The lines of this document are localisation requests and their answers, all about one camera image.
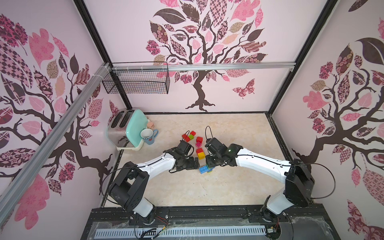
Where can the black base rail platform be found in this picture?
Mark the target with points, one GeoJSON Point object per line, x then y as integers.
{"type": "Point", "coordinates": [295, 223]}

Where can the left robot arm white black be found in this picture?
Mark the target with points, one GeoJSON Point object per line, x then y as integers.
{"type": "Point", "coordinates": [128, 187]}

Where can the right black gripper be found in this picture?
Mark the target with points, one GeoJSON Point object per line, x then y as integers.
{"type": "Point", "coordinates": [212, 160]}

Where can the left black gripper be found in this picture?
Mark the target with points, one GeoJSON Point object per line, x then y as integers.
{"type": "Point", "coordinates": [191, 166]}

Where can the mint green toaster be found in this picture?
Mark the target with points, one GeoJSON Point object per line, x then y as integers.
{"type": "Point", "coordinates": [124, 131]}

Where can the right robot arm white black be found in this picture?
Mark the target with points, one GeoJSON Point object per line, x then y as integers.
{"type": "Point", "coordinates": [295, 175]}

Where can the white slotted cable duct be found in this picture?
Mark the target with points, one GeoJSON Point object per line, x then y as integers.
{"type": "Point", "coordinates": [179, 232]}

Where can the black wire basket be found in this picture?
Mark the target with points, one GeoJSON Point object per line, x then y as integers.
{"type": "Point", "coordinates": [138, 78]}

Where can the yellow lego brick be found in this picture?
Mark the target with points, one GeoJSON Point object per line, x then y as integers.
{"type": "Point", "coordinates": [201, 155]}

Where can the red square lego brick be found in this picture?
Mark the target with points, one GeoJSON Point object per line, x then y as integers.
{"type": "Point", "coordinates": [199, 139]}

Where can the red long lego brick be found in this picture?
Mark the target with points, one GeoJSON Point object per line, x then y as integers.
{"type": "Point", "coordinates": [186, 138]}

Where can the blue floral mug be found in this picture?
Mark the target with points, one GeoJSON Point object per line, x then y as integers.
{"type": "Point", "coordinates": [149, 136]}

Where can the aluminium frame rail back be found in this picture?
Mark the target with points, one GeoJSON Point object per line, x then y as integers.
{"type": "Point", "coordinates": [204, 67]}

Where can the pink patterned small jar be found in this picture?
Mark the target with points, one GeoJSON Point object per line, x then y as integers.
{"type": "Point", "coordinates": [150, 125]}

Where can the aluminium frame rail left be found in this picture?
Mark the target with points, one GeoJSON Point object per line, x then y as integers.
{"type": "Point", "coordinates": [16, 189]}

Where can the aluminium frame rail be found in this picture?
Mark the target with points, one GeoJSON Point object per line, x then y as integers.
{"type": "Point", "coordinates": [204, 67]}
{"type": "Point", "coordinates": [16, 189]}

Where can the blue long lego brick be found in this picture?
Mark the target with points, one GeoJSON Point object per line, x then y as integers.
{"type": "Point", "coordinates": [204, 169]}

